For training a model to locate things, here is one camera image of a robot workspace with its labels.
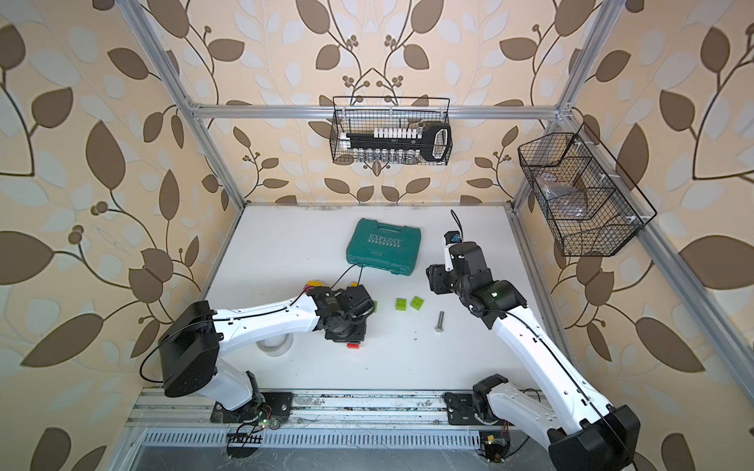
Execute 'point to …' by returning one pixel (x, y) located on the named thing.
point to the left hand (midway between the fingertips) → (359, 335)
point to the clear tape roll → (277, 350)
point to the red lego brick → (352, 345)
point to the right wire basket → (587, 203)
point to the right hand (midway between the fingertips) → (439, 270)
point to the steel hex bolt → (439, 328)
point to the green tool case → (388, 247)
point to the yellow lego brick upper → (314, 284)
